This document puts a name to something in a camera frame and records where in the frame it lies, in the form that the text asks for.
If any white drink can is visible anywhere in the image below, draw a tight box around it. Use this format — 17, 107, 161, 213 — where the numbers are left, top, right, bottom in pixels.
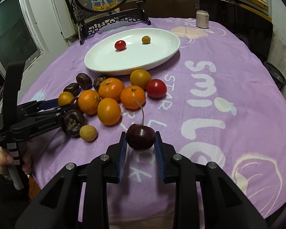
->
196, 10, 209, 29

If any person left hand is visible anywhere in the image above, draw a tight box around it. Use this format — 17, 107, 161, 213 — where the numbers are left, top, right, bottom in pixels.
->
0, 147, 32, 181

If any black cabinet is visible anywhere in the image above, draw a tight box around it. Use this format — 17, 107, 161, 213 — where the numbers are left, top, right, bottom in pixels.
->
199, 0, 273, 62

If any large red tomato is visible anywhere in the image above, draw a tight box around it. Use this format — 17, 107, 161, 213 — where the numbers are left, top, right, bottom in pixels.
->
146, 79, 167, 98

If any large yellow-orange tomato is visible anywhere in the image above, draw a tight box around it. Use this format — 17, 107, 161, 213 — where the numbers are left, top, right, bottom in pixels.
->
97, 98, 121, 126

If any white oval plate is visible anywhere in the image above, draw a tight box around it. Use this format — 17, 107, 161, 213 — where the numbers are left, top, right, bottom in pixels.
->
84, 28, 181, 76

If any dark water chestnut back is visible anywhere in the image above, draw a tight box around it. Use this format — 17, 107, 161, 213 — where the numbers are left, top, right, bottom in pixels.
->
76, 73, 93, 90

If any mandarin orange front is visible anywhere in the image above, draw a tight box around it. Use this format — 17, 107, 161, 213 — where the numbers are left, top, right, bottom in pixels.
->
78, 90, 101, 115

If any yellow-orange tomato back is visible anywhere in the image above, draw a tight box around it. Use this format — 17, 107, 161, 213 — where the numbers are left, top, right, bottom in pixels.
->
58, 92, 74, 106

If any tan longan small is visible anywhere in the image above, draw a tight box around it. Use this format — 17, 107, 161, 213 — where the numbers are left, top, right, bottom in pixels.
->
141, 36, 151, 44

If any mandarin orange back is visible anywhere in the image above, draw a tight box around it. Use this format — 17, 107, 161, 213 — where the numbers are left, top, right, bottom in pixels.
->
98, 77, 124, 102

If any dark water chestnut middle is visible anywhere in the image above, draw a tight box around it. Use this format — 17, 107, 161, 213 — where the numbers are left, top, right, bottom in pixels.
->
93, 74, 110, 91

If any dark cherry front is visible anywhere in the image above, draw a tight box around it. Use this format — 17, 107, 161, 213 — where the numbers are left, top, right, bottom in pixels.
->
70, 97, 79, 109

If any small red cherry tomato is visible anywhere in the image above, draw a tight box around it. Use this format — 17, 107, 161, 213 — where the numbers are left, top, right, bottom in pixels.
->
115, 40, 126, 51

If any tan longan by fruits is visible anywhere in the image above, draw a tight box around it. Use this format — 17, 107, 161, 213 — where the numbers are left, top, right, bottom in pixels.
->
79, 125, 97, 142

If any dark water chestnut left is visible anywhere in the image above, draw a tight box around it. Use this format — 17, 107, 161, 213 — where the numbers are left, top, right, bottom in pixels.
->
63, 83, 81, 97

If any small mandarin orange right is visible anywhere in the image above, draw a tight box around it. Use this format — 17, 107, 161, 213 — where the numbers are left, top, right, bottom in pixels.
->
120, 85, 146, 110

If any dark water chestnut front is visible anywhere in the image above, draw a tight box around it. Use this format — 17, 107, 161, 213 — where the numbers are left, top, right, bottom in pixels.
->
61, 109, 86, 138

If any black carved screen stand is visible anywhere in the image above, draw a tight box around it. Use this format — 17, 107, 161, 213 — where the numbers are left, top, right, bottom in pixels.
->
65, 0, 151, 45

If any yellow-orange tomato right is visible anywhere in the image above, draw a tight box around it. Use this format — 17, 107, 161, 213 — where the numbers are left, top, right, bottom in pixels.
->
130, 70, 152, 90

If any dark red cherry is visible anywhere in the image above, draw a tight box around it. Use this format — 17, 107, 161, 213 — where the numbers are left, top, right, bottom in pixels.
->
126, 99, 155, 151

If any dark water chestnut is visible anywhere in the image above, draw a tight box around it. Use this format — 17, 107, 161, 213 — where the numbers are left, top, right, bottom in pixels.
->
76, 73, 93, 90
93, 74, 110, 91
63, 83, 81, 97
61, 109, 86, 138

